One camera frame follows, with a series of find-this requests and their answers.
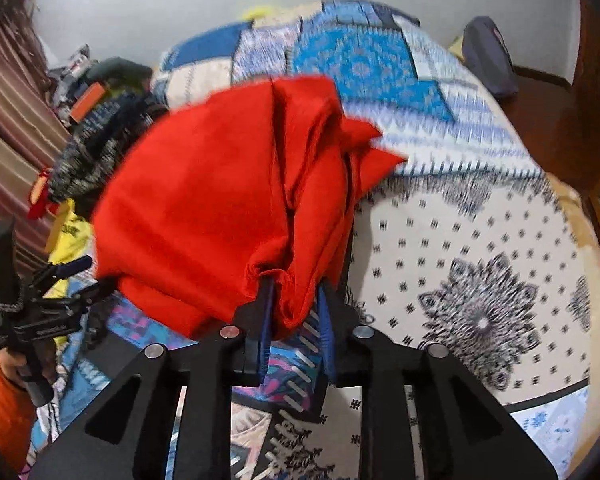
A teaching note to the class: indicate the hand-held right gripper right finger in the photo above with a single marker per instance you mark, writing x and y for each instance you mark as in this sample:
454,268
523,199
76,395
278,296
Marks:
328,332

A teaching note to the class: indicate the person's left forearm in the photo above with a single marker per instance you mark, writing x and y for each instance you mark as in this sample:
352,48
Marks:
2,415

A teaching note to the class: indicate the navy gold patterned cloth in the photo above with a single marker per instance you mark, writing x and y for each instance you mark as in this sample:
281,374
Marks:
95,150

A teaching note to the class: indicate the person's left hand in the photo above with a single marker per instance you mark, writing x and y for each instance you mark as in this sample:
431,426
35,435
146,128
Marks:
12,365

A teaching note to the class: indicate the yellow soft item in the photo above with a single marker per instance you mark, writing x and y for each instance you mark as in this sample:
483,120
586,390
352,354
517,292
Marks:
260,11

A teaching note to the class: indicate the brown striped curtain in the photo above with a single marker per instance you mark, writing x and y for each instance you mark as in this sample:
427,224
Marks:
10,135

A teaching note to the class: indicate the red plastic item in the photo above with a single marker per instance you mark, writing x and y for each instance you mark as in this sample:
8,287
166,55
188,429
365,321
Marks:
40,195

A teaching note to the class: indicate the yellow duck print garment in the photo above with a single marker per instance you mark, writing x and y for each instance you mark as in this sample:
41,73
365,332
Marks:
70,240

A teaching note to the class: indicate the red zip jacket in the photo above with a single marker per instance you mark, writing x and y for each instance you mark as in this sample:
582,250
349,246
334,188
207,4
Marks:
195,200

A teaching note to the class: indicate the dark green bag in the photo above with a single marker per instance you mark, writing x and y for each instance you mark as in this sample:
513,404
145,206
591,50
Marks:
122,71

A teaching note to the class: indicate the pile of assorted household clutter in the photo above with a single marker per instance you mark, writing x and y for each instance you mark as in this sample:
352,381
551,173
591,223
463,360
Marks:
67,77

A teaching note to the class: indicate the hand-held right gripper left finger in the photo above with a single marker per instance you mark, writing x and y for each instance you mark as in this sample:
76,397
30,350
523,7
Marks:
265,322

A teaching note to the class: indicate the orange box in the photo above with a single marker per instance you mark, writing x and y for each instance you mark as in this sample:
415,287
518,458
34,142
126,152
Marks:
87,101

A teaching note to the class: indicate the blue patchwork patterned bedsheet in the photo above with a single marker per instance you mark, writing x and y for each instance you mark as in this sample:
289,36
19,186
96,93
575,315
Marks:
430,170

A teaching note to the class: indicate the grey bag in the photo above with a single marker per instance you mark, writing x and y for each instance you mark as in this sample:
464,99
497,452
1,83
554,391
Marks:
490,55

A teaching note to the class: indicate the brown wooden door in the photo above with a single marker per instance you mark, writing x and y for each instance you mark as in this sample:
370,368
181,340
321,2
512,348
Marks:
597,85

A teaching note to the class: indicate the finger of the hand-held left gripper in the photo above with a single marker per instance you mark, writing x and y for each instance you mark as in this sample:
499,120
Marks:
75,264
100,287

